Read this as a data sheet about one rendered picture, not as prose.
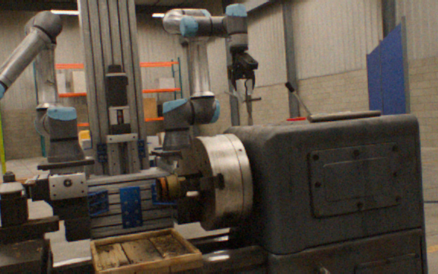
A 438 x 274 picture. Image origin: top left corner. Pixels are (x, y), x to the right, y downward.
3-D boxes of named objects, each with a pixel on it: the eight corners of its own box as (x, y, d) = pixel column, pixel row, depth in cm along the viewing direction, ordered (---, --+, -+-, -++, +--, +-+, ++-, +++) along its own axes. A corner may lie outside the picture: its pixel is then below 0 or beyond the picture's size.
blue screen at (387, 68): (353, 165, 989) (347, 56, 976) (393, 163, 971) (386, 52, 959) (380, 204, 587) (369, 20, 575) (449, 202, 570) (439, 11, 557)
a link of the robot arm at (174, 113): (160, 129, 214) (158, 100, 213) (188, 126, 219) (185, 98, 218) (167, 129, 203) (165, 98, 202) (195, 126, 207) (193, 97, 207)
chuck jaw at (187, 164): (204, 179, 156) (196, 151, 163) (207, 170, 152) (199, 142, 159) (173, 183, 153) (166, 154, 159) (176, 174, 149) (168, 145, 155)
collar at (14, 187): (25, 188, 145) (24, 179, 145) (23, 192, 138) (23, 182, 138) (-2, 192, 143) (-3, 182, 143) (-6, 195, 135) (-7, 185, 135)
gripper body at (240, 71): (245, 80, 177) (242, 49, 176) (254, 78, 169) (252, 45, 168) (226, 81, 174) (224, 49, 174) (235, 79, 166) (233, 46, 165)
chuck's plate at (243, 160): (220, 210, 173) (217, 128, 168) (255, 239, 143) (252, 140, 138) (212, 211, 172) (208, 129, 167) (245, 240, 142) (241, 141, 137)
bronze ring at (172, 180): (180, 170, 154) (153, 173, 151) (187, 173, 145) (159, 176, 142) (182, 197, 155) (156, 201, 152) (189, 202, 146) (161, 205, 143)
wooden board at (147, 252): (174, 238, 168) (173, 227, 167) (203, 266, 134) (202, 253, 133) (90, 252, 158) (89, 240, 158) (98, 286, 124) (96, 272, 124)
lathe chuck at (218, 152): (212, 211, 172) (208, 129, 167) (245, 240, 142) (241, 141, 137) (189, 215, 169) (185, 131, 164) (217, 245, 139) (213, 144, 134)
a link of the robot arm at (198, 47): (185, 126, 218) (175, 12, 216) (214, 124, 223) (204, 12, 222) (193, 125, 207) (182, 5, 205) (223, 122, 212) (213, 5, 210)
